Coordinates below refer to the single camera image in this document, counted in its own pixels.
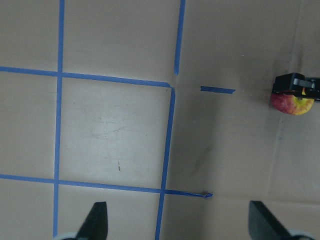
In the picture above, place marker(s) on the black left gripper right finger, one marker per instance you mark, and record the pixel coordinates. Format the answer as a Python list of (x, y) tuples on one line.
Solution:
[(263, 225)]

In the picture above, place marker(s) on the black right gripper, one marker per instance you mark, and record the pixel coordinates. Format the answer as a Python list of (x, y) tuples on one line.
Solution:
[(297, 85)]

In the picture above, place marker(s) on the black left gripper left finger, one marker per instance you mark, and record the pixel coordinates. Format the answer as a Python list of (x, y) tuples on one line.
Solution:
[(95, 226)]

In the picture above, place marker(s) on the red yellow apple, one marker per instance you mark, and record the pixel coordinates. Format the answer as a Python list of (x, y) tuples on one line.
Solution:
[(291, 102)]

